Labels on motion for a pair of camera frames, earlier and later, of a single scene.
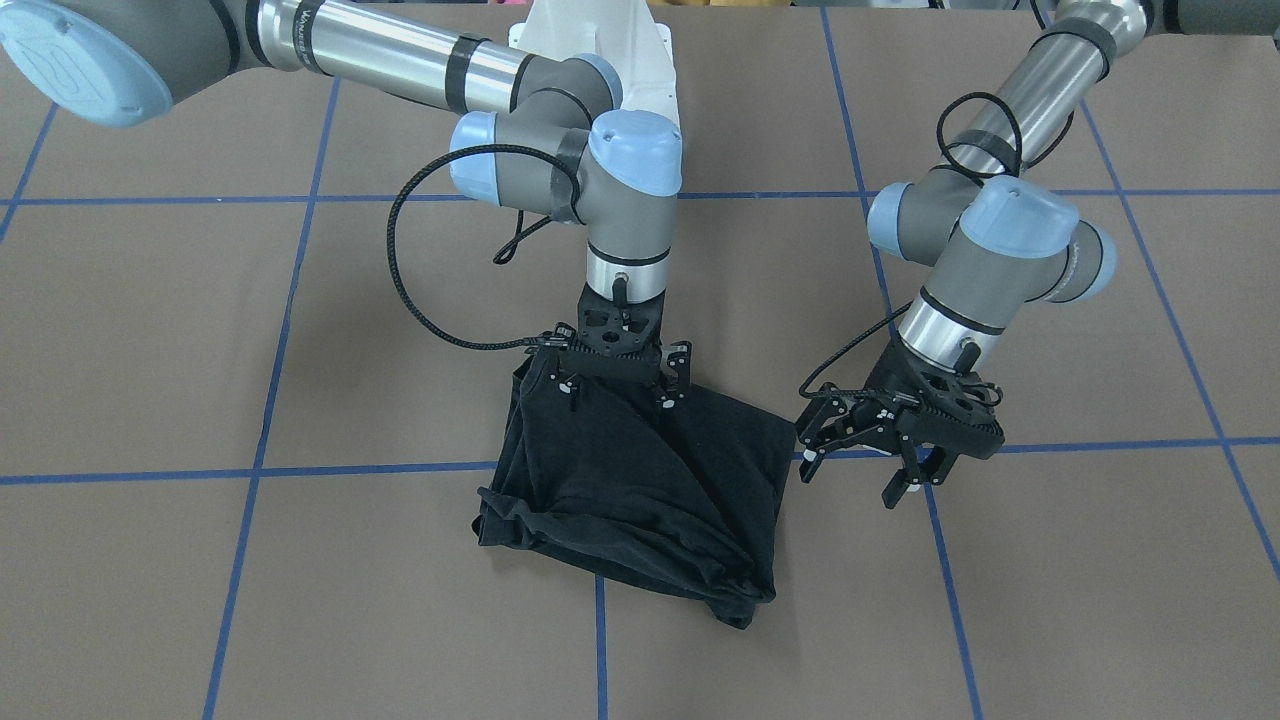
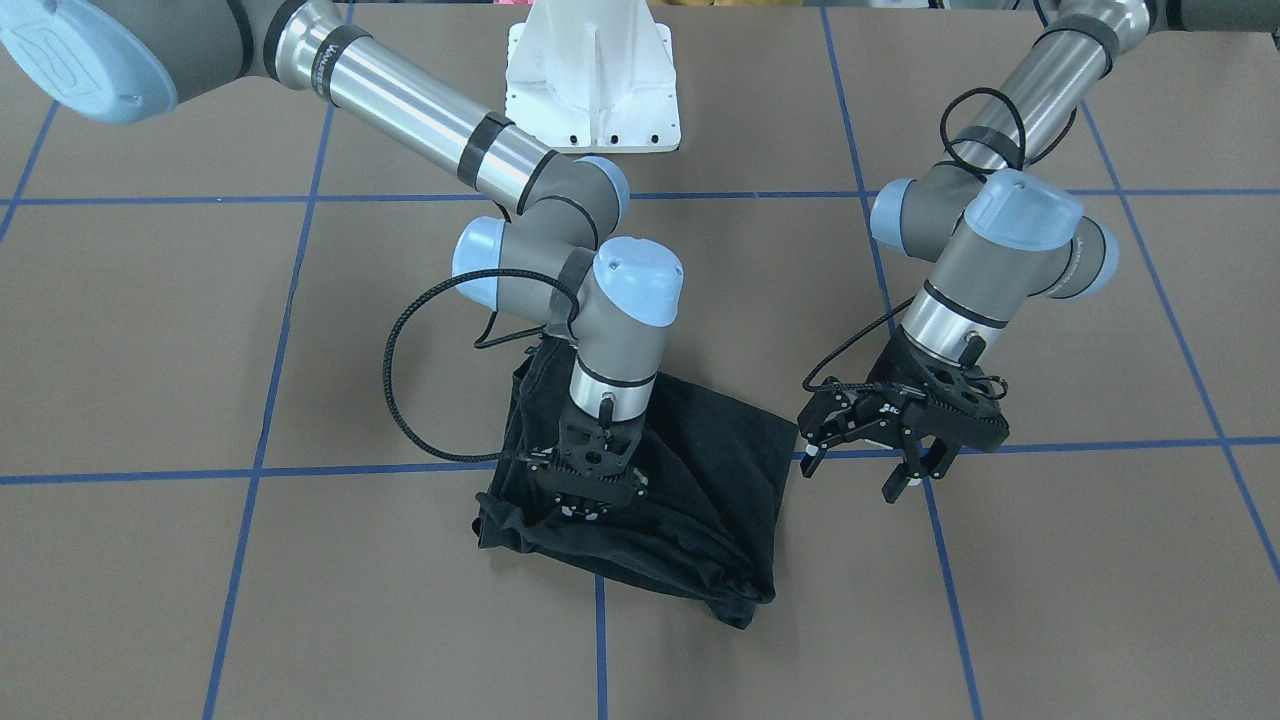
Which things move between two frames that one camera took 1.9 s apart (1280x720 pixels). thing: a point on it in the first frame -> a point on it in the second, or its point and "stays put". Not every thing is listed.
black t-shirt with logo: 669,491 stays put
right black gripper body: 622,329 -> 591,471
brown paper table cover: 248,347 stays put
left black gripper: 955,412 stays put
